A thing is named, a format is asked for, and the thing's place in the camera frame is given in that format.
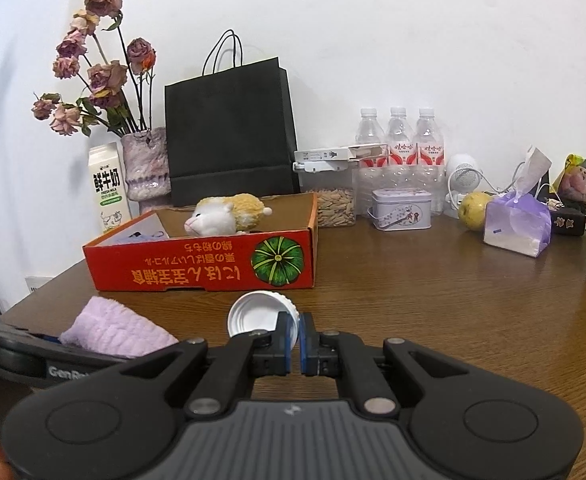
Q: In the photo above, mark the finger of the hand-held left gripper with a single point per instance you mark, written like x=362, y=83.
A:
x=48, y=339

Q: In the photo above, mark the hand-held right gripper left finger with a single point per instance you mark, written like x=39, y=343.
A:
x=284, y=345

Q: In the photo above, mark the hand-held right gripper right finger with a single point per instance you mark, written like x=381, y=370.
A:
x=307, y=345

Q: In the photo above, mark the white round lid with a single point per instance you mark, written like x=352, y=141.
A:
x=253, y=312

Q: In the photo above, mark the purple fluffy towel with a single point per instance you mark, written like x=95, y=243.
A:
x=118, y=330

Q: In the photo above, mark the red cardboard box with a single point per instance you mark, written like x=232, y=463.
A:
x=198, y=265

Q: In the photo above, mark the white yellow plush hamster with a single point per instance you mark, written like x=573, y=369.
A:
x=223, y=215

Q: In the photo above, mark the clear seed container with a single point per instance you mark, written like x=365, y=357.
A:
x=330, y=205

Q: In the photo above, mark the white green milk carton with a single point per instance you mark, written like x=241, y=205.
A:
x=108, y=190

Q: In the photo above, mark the white printed tin box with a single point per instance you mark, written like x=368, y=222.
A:
x=402, y=210

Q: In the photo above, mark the flat white carton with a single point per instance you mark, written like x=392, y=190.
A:
x=333, y=155

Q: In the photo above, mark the purple textured vase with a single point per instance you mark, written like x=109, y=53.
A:
x=145, y=170

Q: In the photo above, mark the green apple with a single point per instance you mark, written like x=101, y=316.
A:
x=474, y=210

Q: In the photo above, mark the black paper bag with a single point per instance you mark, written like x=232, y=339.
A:
x=228, y=135

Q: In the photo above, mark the clear water bottle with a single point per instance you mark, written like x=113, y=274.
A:
x=370, y=127
x=430, y=130
x=401, y=127

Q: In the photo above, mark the small white fan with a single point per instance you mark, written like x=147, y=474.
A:
x=462, y=172

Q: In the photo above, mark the purple tissue pack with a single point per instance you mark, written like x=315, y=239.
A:
x=518, y=225

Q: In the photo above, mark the dried pink rose bouquet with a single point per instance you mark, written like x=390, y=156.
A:
x=105, y=77

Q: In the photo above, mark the small dark pouch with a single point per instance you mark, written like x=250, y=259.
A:
x=568, y=221

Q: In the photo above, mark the colourful snack bag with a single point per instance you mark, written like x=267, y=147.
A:
x=575, y=180

